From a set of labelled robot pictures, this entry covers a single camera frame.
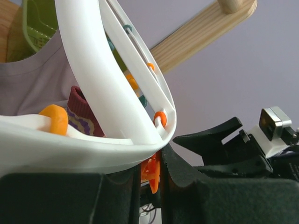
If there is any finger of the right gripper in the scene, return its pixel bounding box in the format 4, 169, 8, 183
173, 117, 242, 156

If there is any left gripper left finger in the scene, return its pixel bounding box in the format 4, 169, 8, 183
0, 166, 140, 224

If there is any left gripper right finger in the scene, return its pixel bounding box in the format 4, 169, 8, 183
160, 146, 299, 224

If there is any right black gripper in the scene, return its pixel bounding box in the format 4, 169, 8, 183
196, 130, 299, 181

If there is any orange clothes peg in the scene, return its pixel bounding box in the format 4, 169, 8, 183
39, 104, 69, 136
140, 111, 168, 195

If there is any maroon striped sock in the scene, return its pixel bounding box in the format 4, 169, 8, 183
66, 86, 104, 137

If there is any white round clip hanger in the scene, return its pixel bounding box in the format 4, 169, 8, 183
0, 0, 177, 175

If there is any lilac pink garment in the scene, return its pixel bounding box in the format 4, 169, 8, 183
0, 32, 77, 116

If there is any olive green plastic basin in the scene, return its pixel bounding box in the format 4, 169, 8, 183
22, 0, 58, 53

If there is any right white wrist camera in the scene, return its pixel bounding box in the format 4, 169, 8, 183
249, 106, 299, 159

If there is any wooden hanging rack frame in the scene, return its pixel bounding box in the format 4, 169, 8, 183
151, 0, 257, 73

